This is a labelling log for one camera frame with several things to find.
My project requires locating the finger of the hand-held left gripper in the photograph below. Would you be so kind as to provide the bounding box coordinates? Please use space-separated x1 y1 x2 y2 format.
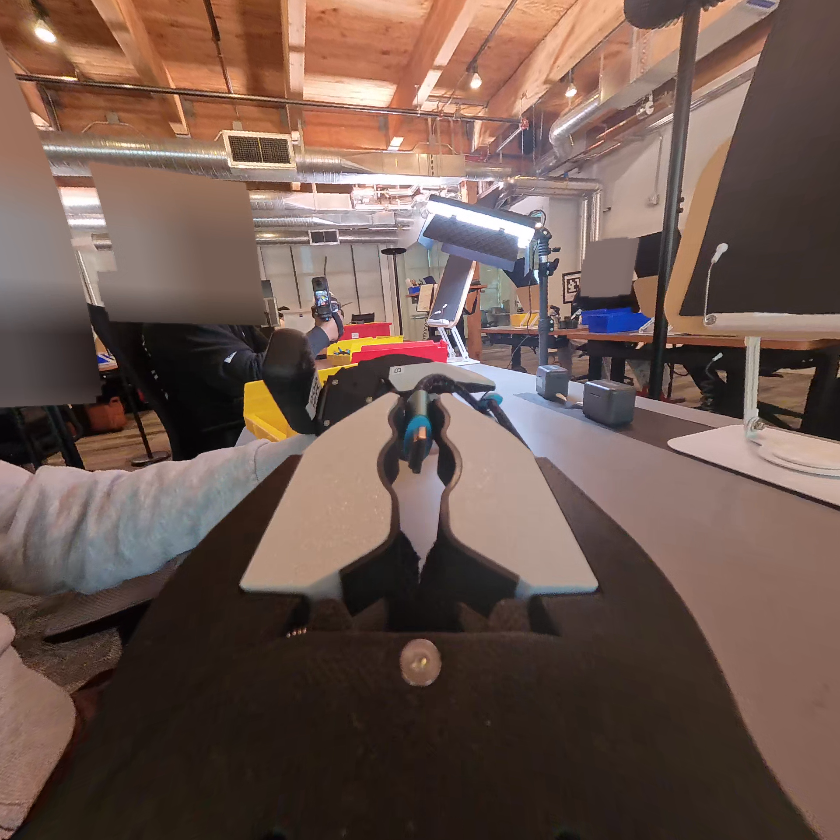
387 361 497 395

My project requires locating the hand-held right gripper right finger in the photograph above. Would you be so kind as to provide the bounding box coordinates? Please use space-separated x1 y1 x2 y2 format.
423 392 599 599

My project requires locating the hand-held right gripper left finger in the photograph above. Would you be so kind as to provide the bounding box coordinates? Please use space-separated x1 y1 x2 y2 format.
239 394 421 601

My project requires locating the black blue hdmi cable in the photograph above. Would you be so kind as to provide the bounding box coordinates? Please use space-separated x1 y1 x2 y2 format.
401 375 527 475

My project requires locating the large yellow plastic bin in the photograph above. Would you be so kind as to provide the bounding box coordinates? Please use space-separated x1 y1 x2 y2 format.
243 364 343 442

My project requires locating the person's left forearm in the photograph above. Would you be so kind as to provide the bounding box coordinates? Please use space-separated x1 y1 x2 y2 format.
0 432 317 597

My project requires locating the small yellow plastic bin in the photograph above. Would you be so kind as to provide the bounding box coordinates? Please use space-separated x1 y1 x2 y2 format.
325 335 405 366

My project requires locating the white tilted board stand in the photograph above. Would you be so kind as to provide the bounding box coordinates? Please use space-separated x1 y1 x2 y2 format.
426 258 484 366

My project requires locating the black floor lamp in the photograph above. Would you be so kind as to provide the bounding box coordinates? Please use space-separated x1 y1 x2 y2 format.
382 245 412 337

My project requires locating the black light stand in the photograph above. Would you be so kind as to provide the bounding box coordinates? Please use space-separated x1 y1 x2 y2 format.
533 226 560 370

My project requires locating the large grey cube charger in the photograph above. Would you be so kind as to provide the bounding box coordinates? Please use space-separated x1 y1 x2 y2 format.
581 378 638 428

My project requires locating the studio light panel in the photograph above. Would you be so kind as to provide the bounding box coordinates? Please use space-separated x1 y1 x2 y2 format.
416 193 553 271

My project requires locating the blue plastic bin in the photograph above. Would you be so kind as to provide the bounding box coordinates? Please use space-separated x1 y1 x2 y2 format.
580 306 652 333

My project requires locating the white vent grille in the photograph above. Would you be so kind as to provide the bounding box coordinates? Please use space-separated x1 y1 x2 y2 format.
219 129 297 171

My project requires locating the black stand with round head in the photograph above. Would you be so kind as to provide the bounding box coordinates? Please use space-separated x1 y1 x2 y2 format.
622 0 723 403

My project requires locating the black board with cardboard backing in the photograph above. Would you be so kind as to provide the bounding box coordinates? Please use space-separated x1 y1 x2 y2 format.
662 0 840 343

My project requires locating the silver ventilation duct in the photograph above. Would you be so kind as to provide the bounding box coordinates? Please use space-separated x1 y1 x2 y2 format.
41 128 514 186

